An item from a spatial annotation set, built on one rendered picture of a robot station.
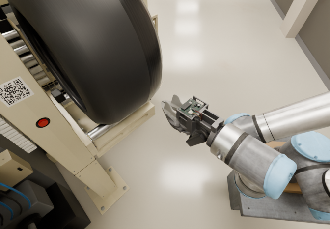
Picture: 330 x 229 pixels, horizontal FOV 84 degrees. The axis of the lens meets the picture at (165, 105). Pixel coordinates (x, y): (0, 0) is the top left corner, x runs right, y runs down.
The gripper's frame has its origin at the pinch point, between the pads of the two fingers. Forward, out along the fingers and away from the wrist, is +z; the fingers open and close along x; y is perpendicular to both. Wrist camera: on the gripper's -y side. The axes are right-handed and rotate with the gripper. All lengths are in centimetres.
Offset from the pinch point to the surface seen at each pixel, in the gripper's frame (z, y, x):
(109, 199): 40, -109, 35
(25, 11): 27.0, 29.0, 17.9
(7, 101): 28.4, 9.2, 34.5
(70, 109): 57, -27, 20
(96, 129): 25.9, -19.1, 18.1
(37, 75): 72, -9, 23
